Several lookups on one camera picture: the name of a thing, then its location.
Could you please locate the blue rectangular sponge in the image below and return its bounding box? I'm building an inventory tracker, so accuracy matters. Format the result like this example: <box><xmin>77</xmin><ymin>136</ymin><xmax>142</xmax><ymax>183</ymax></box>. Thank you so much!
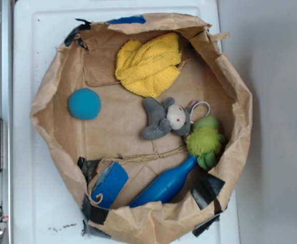
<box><xmin>91</xmin><ymin>161</ymin><xmax>129</xmax><ymax>208</ymax></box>

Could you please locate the grey plush mouse toy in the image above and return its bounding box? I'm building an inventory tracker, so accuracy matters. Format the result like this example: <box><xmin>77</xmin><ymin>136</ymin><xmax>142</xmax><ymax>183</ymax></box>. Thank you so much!
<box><xmin>141</xmin><ymin>97</ymin><xmax>211</xmax><ymax>140</ymax></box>

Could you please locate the yellow towel cloth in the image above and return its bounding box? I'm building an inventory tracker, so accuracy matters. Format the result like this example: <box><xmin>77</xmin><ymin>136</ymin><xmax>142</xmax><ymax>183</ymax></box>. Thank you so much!
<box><xmin>115</xmin><ymin>33</ymin><xmax>182</xmax><ymax>98</ymax></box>

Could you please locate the green fuzzy plush toy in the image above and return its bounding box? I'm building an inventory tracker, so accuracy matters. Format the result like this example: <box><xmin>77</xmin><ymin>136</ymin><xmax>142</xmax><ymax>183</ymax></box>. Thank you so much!
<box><xmin>186</xmin><ymin>115</ymin><xmax>225</xmax><ymax>171</ymax></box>

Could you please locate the blue foam ball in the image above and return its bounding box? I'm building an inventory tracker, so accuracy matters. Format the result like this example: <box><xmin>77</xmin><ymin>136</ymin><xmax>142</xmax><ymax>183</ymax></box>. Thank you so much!
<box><xmin>68</xmin><ymin>88</ymin><xmax>101</xmax><ymax>120</ymax></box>

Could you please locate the brown paper bag bin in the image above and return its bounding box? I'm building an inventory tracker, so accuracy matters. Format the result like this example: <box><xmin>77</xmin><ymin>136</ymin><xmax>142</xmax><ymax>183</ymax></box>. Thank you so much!
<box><xmin>31</xmin><ymin>13</ymin><xmax>252</xmax><ymax>243</ymax></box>

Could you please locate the white plastic tray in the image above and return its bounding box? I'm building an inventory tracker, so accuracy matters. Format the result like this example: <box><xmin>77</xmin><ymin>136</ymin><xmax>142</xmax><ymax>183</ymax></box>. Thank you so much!
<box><xmin>12</xmin><ymin>0</ymin><xmax>241</xmax><ymax>244</ymax></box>

